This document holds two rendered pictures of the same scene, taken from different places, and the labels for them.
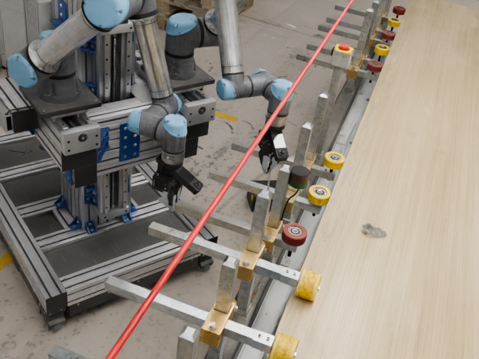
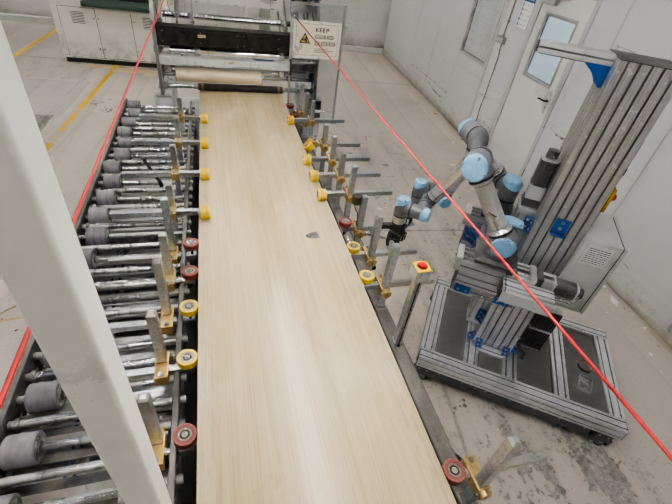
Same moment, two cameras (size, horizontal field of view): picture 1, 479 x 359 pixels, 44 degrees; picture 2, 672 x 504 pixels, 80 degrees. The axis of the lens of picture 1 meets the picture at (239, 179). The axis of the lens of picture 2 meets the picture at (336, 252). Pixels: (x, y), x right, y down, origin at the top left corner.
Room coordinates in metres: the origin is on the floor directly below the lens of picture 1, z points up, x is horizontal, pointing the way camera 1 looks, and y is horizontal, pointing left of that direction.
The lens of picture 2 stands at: (3.17, -1.40, 2.30)
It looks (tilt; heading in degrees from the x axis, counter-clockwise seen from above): 39 degrees down; 146
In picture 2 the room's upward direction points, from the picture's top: 9 degrees clockwise
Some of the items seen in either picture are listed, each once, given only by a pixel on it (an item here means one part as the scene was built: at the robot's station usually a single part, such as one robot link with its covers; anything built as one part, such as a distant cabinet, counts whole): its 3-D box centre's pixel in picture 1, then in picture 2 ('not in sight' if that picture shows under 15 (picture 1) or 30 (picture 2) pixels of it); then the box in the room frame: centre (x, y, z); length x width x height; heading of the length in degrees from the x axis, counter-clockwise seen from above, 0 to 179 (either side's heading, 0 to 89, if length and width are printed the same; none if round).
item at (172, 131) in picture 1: (173, 133); (419, 187); (1.59, 0.23, 1.13); 0.09 x 0.08 x 0.11; 73
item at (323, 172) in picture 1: (282, 160); (397, 283); (2.00, -0.16, 0.82); 0.43 x 0.03 x 0.04; 76
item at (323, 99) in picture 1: (311, 147); (386, 279); (2.02, -0.26, 0.90); 0.03 x 0.03 x 0.48; 76
